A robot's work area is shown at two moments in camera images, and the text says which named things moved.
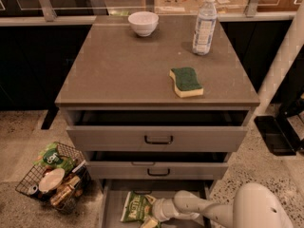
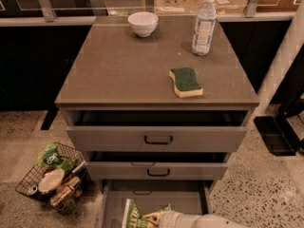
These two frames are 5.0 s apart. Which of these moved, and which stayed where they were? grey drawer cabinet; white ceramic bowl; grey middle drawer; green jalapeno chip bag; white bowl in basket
Moved: green jalapeno chip bag
Stayed: white ceramic bowl; white bowl in basket; grey drawer cabinet; grey middle drawer
